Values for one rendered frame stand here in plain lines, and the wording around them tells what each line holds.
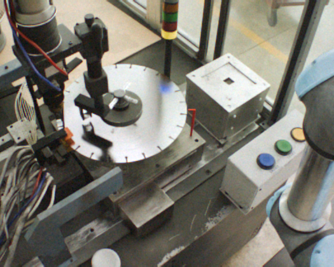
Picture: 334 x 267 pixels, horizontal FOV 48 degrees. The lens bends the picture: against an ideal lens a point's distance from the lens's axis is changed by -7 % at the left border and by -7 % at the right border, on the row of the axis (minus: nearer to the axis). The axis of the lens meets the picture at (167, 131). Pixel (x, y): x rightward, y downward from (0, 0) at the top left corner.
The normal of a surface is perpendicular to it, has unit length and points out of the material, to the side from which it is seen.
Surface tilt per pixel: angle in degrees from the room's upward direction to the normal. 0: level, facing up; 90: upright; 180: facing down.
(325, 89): 64
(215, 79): 0
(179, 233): 0
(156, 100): 0
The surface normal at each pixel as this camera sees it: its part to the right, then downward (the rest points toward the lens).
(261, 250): 0.04, -0.63
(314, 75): -0.83, -0.09
